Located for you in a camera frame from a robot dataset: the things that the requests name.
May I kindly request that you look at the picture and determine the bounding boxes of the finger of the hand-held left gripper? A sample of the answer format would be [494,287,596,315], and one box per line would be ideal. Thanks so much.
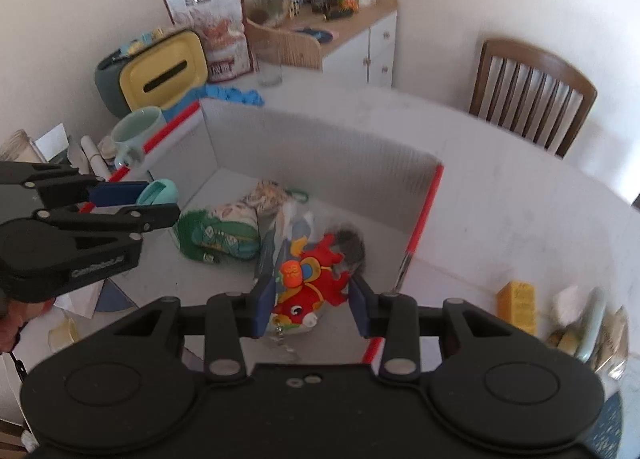
[0,162,151,207]
[32,204,181,240]

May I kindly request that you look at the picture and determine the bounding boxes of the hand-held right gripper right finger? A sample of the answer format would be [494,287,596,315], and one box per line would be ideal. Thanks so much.
[350,276,511,382]

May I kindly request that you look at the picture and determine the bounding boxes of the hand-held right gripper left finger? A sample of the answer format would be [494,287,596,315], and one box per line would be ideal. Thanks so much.
[112,276,277,382]

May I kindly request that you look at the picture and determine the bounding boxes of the teal round toy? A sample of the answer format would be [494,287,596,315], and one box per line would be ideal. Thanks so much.
[136,178,179,206]

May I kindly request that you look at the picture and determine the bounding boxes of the red plush toy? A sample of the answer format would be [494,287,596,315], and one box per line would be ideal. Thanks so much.
[270,233,352,340]

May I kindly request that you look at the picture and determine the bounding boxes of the gray fuzzy toy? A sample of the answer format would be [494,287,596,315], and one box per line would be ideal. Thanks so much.
[327,225,367,272]

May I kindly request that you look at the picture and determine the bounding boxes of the green patterned pouch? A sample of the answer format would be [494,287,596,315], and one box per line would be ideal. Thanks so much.
[172,204,263,264]

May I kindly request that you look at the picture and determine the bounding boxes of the beige patterned plush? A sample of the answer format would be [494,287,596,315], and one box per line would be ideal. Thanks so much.
[239,180,310,220]

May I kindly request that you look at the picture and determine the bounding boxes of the red cardboard box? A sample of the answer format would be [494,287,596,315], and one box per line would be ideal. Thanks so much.
[80,98,447,366]

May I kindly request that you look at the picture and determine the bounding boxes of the small yellow box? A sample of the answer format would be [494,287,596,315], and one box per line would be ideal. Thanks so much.
[496,280,540,336]

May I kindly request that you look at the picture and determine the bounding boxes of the white paper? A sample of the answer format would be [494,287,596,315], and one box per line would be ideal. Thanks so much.
[80,135,115,181]
[552,285,583,327]

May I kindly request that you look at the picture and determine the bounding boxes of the person's left hand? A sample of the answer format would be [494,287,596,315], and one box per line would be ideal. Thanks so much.
[0,298,51,354]

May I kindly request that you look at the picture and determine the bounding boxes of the rolled white paper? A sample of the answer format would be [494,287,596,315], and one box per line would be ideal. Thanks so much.
[80,135,115,181]

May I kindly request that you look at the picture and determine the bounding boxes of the mint green mug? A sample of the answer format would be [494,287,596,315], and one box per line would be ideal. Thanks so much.
[110,106,167,171]

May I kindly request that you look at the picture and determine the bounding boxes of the pale yellow small cup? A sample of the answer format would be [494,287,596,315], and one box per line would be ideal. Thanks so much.
[47,318,82,353]

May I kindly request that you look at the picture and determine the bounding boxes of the white paper card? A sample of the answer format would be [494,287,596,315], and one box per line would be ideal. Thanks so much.
[36,123,72,164]

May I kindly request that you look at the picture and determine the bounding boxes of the clear glass jar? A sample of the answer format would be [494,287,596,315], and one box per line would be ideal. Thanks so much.
[0,129,48,165]

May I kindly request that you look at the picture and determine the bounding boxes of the yellow and teal tissue box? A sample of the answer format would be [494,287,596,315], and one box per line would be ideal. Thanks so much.
[94,29,209,119]

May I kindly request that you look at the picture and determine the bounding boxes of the light blue small toy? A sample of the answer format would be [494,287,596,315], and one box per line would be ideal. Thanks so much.
[112,28,168,60]

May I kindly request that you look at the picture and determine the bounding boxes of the clear drinking glass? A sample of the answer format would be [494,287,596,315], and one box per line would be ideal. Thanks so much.
[256,60,284,88]

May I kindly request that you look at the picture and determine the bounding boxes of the red and white snack bag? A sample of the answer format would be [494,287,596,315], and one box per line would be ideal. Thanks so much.
[160,0,254,86]

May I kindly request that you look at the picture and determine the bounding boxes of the small white wood-top cabinet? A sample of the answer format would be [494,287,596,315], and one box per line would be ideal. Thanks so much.
[244,0,399,88]

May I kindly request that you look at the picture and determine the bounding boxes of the wooden slat-back chair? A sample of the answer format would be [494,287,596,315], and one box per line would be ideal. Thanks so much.
[469,38,599,160]

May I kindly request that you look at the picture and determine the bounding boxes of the black wrist strap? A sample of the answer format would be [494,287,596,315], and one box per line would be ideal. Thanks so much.
[9,349,27,384]

